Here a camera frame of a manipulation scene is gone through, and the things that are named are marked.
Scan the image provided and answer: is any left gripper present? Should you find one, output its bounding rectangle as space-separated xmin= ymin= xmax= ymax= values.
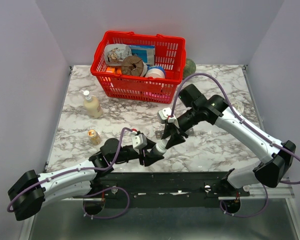
xmin=110 ymin=136 xmax=165 ymax=167

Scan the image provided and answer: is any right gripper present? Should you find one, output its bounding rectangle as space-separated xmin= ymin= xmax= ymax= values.
xmin=161 ymin=107 xmax=200 ymax=149

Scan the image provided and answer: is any white pill bottle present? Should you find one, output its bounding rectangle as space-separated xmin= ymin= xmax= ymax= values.
xmin=150 ymin=139 xmax=168 ymax=156

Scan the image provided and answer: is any grey weekly pill organizer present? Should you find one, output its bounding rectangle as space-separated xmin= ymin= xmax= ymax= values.
xmin=155 ymin=128 xmax=195 ymax=139

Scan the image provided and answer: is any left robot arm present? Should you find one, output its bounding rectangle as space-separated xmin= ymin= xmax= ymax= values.
xmin=7 ymin=134 xmax=168 ymax=221

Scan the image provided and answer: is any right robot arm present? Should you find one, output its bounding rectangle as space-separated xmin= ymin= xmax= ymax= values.
xmin=157 ymin=84 xmax=296 ymax=196

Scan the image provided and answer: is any amber capsule bottle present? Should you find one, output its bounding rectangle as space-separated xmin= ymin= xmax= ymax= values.
xmin=87 ymin=129 xmax=102 ymax=146

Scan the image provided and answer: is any white blue tub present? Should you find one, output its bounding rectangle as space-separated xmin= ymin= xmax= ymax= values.
xmin=145 ymin=65 xmax=166 ymax=79

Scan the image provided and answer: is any green round melon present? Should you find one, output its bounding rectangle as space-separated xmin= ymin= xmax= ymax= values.
xmin=182 ymin=58 xmax=197 ymax=79

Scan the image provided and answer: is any dark patterned can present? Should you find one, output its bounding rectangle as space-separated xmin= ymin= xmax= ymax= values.
xmin=231 ymin=99 xmax=244 ymax=114

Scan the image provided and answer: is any cream pump lotion bottle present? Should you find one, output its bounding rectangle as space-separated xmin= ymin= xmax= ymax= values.
xmin=83 ymin=90 xmax=103 ymax=119

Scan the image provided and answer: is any brown round lid container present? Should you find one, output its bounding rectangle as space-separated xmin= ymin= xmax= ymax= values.
xmin=121 ymin=55 xmax=147 ymax=77

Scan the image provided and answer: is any red plastic shopping basket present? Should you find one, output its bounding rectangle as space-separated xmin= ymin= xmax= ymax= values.
xmin=90 ymin=31 xmax=186 ymax=104

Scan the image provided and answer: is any blue carton box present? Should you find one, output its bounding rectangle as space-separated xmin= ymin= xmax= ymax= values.
xmin=129 ymin=45 xmax=156 ymax=66

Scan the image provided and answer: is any orange packet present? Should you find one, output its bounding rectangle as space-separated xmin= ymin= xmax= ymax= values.
xmin=105 ymin=66 xmax=122 ymax=75

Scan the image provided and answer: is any white snack pouch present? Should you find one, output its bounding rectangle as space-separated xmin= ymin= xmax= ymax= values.
xmin=104 ymin=43 xmax=132 ymax=67

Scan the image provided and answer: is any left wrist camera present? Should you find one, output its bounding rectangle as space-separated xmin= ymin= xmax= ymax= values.
xmin=131 ymin=133 xmax=148 ymax=150

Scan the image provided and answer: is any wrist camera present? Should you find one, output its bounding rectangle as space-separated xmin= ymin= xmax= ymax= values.
xmin=131 ymin=133 xmax=148 ymax=150
xmin=157 ymin=107 xmax=179 ymax=127

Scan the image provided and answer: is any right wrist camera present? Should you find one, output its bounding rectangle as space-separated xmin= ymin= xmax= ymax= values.
xmin=157 ymin=107 xmax=179 ymax=127

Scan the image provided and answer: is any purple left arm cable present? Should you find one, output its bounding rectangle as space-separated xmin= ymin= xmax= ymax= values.
xmin=6 ymin=127 xmax=138 ymax=213

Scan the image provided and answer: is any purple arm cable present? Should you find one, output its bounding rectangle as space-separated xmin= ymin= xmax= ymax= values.
xmin=6 ymin=127 xmax=138 ymax=213
xmin=170 ymin=72 xmax=300 ymax=185

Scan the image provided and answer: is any black front rail frame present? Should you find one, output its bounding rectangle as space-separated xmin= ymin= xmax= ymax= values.
xmin=89 ymin=171 xmax=250 ymax=209

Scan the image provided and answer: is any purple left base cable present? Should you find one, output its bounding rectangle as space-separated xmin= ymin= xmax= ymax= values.
xmin=82 ymin=185 xmax=132 ymax=221

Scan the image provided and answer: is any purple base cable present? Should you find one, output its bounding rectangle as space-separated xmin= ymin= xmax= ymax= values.
xmin=82 ymin=185 xmax=132 ymax=221
xmin=219 ymin=184 xmax=270 ymax=218

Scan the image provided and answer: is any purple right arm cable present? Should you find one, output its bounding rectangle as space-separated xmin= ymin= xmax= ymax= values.
xmin=170 ymin=72 xmax=300 ymax=185

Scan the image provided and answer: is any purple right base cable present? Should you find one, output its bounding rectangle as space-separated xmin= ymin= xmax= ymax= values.
xmin=219 ymin=184 xmax=270 ymax=218

